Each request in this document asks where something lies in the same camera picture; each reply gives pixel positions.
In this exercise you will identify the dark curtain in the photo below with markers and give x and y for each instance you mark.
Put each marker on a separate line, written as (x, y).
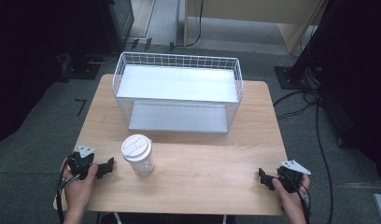
(356, 77)
(30, 56)

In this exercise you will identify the dark cabinet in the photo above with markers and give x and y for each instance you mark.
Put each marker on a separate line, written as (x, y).
(117, 21)

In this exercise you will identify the light wooden furniture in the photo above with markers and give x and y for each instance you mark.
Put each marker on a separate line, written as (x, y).
(257, 9)

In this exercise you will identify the black stand base plate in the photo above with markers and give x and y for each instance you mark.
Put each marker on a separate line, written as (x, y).
(81, 70)
(296, 79)

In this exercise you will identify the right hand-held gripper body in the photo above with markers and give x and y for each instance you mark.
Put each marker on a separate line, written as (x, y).
(290, 179)

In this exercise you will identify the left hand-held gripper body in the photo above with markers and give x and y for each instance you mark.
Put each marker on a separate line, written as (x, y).
(81, 163)

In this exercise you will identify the person's dark clothing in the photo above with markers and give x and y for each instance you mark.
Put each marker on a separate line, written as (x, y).
(166, 219)

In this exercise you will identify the person's right hand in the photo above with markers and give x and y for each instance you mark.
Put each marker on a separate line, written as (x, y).
(288, 200)

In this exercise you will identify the clear cup with white lid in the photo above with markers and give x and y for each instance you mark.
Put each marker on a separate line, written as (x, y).
(138, 155)

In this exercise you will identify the white table leg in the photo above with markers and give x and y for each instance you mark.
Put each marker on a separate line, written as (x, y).
(224, 219)
(117, 218)

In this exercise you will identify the person's left hand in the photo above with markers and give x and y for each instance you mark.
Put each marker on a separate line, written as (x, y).
(77, 189)

